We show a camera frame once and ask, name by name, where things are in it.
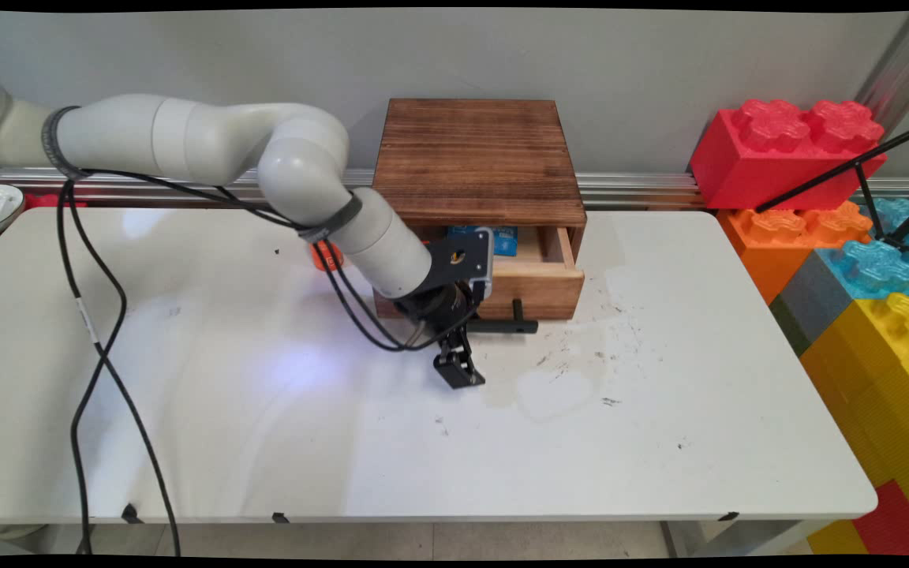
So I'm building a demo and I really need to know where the black wrist camera mount plate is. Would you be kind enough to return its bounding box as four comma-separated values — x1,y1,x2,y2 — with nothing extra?
421,227,496,297

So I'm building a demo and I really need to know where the grey velcro strap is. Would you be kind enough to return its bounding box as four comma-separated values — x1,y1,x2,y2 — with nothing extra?
299,193,363,243

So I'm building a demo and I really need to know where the black tripod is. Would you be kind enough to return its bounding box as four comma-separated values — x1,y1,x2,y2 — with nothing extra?
754,117,909,255

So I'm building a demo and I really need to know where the white table leg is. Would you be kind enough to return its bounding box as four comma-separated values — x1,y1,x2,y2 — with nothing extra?
660,520,828,558

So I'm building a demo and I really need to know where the grey foam building block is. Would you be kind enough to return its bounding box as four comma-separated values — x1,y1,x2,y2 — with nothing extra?
770,251,855,357

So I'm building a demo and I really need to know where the dark wooden drawer cabinet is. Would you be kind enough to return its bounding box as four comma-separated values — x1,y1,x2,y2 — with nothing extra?
372,99,588,320

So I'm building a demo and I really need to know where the blue foam building block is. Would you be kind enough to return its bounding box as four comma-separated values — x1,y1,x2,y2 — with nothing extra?
817,197,909,299

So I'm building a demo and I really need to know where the black velcro strap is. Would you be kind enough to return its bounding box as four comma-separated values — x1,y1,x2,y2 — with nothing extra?
41,105,86,181

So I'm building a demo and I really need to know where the blue packet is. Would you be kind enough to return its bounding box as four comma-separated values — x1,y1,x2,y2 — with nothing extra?
447,225,519,258

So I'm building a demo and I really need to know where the wooden drawer with black handle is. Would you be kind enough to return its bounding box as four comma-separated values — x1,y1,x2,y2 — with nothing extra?
376,225,586,334

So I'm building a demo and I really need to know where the red foam building block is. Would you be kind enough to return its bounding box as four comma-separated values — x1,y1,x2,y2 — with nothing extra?
690,99,888,211
853,480,909,557

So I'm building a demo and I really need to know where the yellow foam building block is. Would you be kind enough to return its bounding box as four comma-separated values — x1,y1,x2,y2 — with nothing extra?
800,292,909,555

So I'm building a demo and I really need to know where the aluminium wall rail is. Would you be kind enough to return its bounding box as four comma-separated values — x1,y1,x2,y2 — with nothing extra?
0,167,909,211

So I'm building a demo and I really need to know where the orange foam building block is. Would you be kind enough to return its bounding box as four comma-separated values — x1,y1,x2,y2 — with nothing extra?
716,201,873,305

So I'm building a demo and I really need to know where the small orange object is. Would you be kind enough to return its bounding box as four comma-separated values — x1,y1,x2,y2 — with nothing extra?
310,241,345,274

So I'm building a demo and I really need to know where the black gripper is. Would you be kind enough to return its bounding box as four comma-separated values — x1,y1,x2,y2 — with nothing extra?
395,278,495,389

